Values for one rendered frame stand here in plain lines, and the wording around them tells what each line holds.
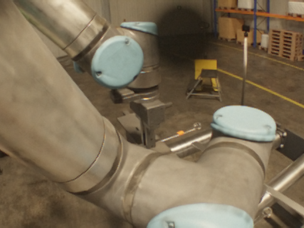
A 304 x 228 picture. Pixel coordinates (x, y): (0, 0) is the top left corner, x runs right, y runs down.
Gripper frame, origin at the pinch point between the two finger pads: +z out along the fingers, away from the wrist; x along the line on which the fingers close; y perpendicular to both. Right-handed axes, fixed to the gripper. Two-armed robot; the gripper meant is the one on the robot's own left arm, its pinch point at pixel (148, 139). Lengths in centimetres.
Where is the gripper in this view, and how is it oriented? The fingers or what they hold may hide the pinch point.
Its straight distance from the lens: 68.2
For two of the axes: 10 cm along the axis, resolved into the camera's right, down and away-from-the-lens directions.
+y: 9.0, -2.5, 3.7
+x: -4.4, -3.8, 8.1
